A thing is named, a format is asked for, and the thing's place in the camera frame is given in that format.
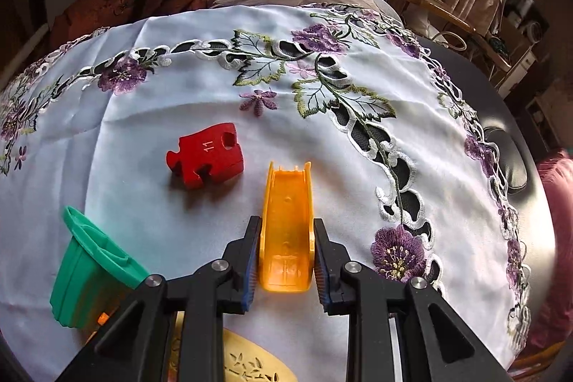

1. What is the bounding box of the yellow embossed oval soap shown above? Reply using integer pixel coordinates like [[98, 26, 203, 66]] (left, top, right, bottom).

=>
[[167, 311, 297, 382]]

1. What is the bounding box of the orange plastic scoop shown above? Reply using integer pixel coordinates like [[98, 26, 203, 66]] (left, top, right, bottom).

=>
[[258, 162, 315, 294]]

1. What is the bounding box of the orange cube block cluster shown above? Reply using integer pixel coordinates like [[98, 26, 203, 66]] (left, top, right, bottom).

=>
[[85, 311, 113, 341]]

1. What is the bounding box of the white embroidered floral tablecloth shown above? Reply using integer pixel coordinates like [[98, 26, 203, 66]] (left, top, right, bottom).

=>
[[1, 5, 530, 381]]

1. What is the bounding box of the black round table edge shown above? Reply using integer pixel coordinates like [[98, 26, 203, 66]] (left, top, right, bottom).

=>
[[415, 34, 560, 320]]

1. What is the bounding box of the green plastic spool stand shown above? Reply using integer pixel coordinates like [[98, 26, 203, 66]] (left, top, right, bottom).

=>
[[49, 207, 149, 329]]

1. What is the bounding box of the red puzzle piece block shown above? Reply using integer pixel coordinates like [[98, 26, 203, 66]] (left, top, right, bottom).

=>
[[165, 122, 245, 190]]

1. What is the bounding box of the pink cushion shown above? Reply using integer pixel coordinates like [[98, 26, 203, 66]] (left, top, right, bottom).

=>
[[524, 149, 572, 354]]

